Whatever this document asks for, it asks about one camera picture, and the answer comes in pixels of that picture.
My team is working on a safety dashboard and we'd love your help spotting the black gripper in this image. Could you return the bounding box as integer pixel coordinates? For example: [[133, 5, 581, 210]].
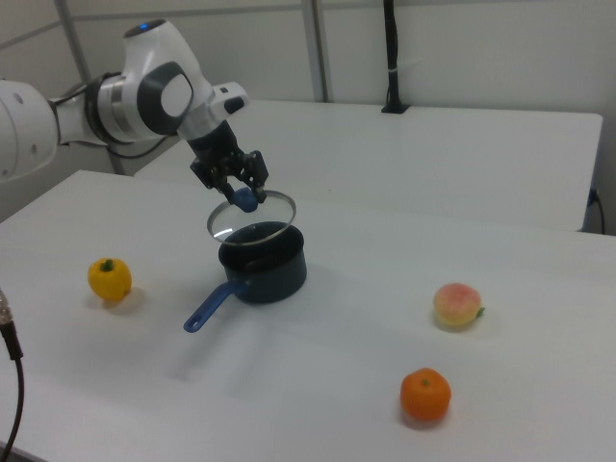
[[180, 119, 270, 206]]

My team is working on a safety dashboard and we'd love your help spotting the glass lid with blue knob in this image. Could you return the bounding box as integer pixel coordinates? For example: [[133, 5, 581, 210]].
[[206, 187, 297, 247]]

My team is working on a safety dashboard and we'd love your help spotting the dark blue saucepan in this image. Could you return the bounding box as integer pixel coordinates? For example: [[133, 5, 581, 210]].
[[183, 220, 308, 334]]

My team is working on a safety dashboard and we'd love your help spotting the yellow bell pepper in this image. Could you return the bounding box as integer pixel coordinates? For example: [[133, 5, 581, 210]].
[[87, 258, 133, 303]]

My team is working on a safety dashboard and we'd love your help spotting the white adjacent table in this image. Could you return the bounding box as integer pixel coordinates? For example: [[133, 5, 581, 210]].
[[134, 98, 605, 233]]

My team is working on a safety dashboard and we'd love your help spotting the pink yellow peach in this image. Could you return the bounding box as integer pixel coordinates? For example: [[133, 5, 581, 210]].
[[431, 282, 486, 329]]

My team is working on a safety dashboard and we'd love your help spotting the orange tangerine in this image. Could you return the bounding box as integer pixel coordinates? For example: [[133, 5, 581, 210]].
[[399, 368, 452, 423]]

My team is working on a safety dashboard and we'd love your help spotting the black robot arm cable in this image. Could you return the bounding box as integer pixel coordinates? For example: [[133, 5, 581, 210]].
[[47, 70, 182, 160]]

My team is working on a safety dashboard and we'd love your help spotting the grey metal wall post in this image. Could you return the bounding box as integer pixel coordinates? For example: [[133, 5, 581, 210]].
[[55, 0, 134, 177], [302, 0, 334, 103]]

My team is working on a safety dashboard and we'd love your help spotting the black camera stand pole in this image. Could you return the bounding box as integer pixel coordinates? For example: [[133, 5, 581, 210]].
[[381, 0, 411, 115]]

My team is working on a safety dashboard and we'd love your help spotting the black cable with metal connector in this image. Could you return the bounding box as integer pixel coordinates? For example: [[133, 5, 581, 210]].
[[0, 288, 25, 451]]

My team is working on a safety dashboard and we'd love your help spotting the thin black cable on table edge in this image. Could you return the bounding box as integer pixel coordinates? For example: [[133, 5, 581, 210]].
[[589, 189, 606, 235]]

